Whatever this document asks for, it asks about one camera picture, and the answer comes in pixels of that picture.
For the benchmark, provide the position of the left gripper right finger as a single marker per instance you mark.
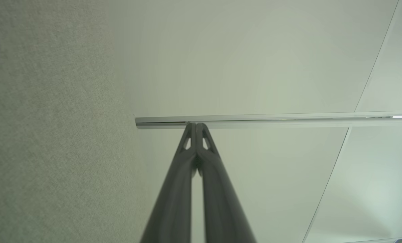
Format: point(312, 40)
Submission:
point(221, 202)

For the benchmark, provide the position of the grey metal partition post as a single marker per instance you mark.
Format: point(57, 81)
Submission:
point(289, 119)

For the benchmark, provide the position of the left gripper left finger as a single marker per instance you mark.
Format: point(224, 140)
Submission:
point(174, 202)

